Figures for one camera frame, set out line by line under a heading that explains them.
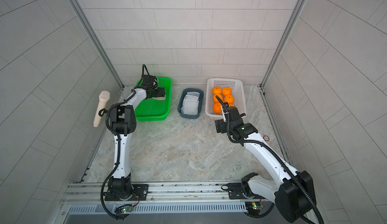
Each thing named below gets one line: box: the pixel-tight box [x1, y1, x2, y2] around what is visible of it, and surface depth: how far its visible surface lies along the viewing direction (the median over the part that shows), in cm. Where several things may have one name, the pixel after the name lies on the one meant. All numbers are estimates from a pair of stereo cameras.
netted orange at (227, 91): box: [221, 86, 233, 96], surface depth 110 cm
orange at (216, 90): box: [212, 86, 223, 95], surface depth 111 cm
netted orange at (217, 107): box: [212, 101, 223, 114], surface depth 101 cm
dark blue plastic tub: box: [177, 88, 205, 120], surface depth 102 cm
